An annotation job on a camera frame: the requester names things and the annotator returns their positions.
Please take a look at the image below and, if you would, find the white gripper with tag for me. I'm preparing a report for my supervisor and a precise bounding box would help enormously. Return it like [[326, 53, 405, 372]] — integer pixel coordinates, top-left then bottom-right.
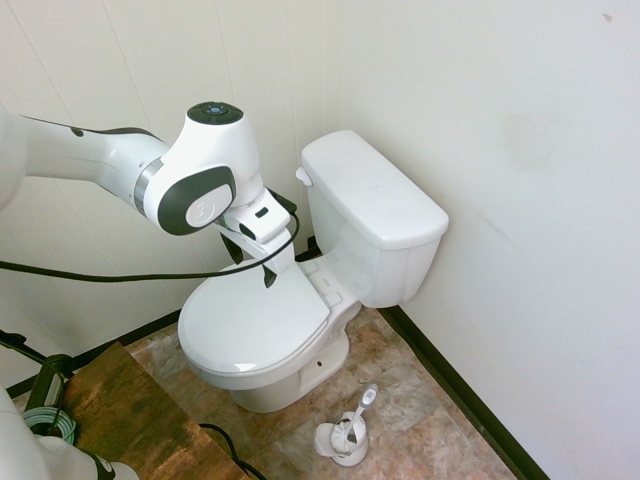
[[218, 218, 298, 291]]

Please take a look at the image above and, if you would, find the white closed toilet seat lid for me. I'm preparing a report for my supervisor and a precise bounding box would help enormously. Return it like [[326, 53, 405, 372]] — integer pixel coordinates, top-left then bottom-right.
[[177, 257, 332, 376]]

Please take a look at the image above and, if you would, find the white toilet tank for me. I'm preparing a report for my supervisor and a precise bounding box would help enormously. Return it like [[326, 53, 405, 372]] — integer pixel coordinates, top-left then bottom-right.
[[305, 169, 444, 309]]

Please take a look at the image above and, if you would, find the white toilet bowl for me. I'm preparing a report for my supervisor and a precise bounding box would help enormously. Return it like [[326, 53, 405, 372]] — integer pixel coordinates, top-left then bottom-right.
[[181, 257, 363, 414]]

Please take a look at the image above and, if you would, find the white toilet tank lid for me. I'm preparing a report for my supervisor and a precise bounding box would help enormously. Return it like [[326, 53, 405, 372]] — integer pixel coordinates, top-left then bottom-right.
[[299, 129, 450, 252]]

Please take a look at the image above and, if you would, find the white toilet brush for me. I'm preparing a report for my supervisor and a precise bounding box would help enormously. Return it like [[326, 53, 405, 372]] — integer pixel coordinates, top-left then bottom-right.
[[329, 383, 380, 449]]

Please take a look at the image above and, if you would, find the white toilet brush holder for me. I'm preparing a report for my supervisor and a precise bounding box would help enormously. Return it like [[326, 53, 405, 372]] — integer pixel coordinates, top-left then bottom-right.
[[314, 410, 372, 469]]

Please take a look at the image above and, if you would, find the black baseboard behind toilet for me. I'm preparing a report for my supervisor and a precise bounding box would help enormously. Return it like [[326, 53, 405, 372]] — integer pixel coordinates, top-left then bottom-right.
[[376, 303, 552, 480]]

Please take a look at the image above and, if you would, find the brown wooden platform board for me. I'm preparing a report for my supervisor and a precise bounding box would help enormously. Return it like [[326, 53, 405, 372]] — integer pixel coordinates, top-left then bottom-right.
[[61, 340, 267, 480]]

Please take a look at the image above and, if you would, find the thin black camera cable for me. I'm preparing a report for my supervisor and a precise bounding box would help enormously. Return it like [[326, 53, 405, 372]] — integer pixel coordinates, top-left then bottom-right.
[[0, 187, 301, 284]]

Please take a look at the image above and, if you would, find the thick black floor cable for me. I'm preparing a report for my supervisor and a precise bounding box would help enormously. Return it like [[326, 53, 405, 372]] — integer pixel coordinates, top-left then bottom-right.
[[196, 423, 274, 480]]

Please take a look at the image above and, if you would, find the green coiled cable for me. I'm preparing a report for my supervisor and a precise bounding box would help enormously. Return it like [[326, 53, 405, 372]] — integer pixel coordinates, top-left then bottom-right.
[[21, 406, 79, 447]]

